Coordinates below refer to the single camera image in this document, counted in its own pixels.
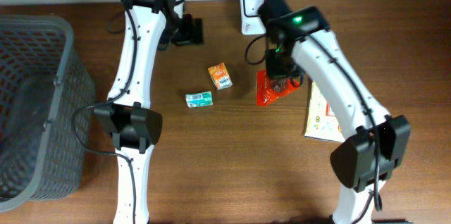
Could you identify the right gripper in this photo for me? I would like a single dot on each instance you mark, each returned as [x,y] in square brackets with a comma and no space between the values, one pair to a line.
[278,70]

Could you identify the grey plastic mesh basket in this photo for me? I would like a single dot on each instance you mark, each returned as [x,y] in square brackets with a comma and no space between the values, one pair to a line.
[43,81]

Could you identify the orange Kleenex tissue pack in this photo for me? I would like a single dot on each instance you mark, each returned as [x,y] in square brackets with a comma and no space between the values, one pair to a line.
[220,76]

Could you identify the yellow wet wipes pack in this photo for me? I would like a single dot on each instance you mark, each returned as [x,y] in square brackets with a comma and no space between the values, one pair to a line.
[321,121]

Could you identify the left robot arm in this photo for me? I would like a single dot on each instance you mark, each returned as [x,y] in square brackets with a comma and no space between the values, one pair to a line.
[150,26]

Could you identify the red snack bag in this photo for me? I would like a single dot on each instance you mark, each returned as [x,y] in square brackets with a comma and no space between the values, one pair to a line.
[270,90]

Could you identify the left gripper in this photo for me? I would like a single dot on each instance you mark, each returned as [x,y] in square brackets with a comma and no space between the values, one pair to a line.
[190,31]

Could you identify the green tissue pack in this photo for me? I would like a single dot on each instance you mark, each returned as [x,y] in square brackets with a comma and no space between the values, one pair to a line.
[199,99]

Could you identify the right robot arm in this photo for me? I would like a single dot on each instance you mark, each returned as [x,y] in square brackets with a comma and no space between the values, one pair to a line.
[375,142]

